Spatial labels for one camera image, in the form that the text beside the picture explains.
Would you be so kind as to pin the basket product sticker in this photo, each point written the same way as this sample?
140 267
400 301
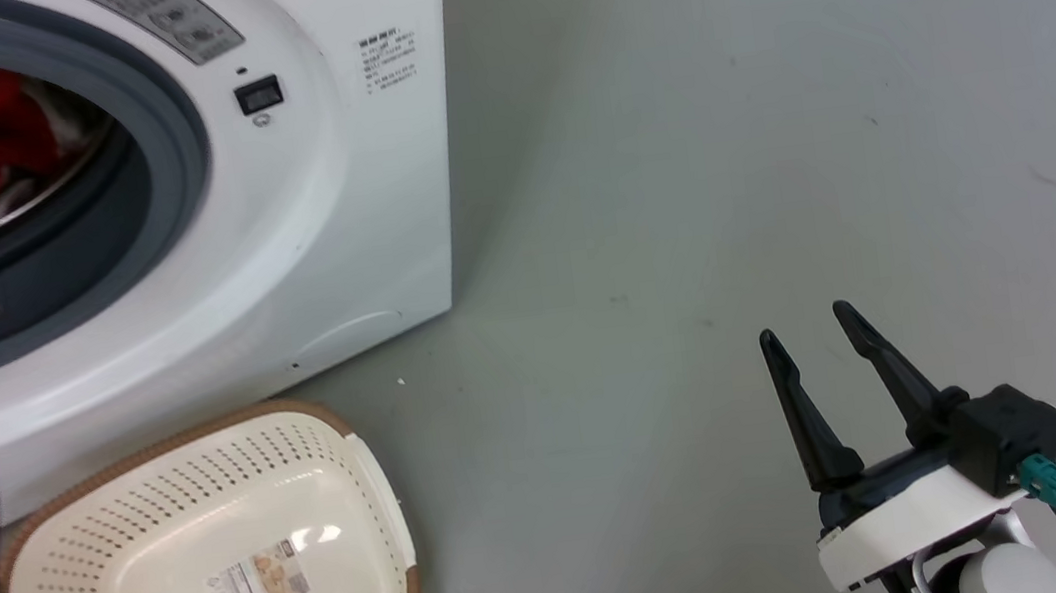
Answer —
259 583

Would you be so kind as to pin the white grey garment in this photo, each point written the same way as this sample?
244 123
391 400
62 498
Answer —
68 116

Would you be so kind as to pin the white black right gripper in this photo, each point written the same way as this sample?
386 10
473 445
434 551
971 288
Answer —
907 512

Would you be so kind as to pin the black door latch socket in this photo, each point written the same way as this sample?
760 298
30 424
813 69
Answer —
258 95

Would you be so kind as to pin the printed washer spec label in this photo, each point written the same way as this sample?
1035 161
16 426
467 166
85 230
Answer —
388 60

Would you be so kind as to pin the white front-load washing machine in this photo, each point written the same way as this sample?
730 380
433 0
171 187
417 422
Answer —
317 222

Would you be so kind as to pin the grey washer control panel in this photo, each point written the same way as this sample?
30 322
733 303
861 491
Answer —
171 18

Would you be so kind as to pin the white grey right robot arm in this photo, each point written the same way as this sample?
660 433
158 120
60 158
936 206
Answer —
1000 571

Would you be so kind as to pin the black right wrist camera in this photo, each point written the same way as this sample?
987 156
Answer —
1003 435

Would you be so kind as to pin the grey rubber door gasket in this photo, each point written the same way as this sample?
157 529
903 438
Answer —
165 129

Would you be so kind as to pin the cream perforated laundry basket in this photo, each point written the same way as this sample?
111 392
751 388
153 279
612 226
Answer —
165 542

